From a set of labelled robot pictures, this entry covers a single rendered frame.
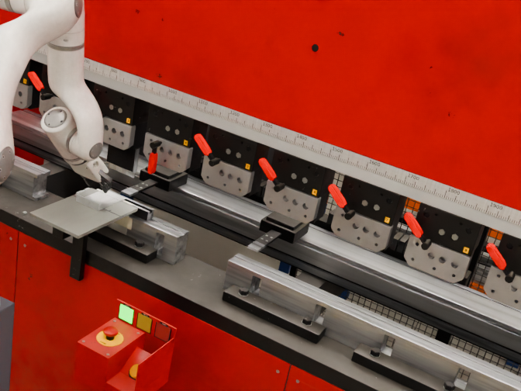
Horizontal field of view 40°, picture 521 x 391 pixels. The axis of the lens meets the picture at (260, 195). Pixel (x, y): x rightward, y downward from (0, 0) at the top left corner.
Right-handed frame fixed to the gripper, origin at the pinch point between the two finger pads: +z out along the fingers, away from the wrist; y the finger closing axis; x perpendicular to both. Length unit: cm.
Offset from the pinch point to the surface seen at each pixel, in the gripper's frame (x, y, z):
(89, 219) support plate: 11.8, -6.0, -1.2
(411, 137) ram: -31, -85, -29
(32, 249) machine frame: 22.5, 17.4, 17.2
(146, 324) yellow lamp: 28.8, -33.6, 9.4
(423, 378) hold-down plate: 9, -105, 14
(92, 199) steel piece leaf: 3.7, 1.8, 5.3
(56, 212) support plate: 14.3, 3.0, -3.4
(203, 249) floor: -57, 49, 187
